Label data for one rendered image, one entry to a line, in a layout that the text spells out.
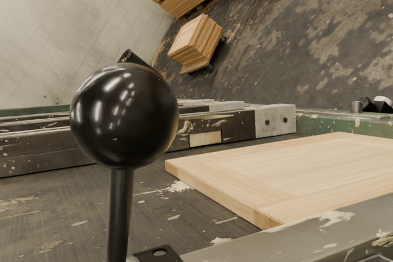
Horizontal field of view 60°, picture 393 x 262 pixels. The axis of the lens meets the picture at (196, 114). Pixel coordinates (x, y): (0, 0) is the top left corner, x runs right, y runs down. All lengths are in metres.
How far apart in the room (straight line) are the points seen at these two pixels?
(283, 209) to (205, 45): 3.48
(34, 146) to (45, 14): 5.31
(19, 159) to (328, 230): 0.54
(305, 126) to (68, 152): 0.55
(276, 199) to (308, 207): 0.04
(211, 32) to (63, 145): 3.31
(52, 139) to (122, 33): 5.52
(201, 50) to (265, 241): 3.51
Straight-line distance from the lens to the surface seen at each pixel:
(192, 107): 0.99
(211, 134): 0.77
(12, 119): 1.09
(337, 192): 0.42
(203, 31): 3.80
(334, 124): 0.82
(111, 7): 6.24
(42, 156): 0.68
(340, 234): 0.27
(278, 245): 0.25
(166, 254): 0.22
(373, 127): 0.76
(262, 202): 0.38
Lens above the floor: 1.46
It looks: 24 degrees down
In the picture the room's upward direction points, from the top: 58 degrees counter-clockwise
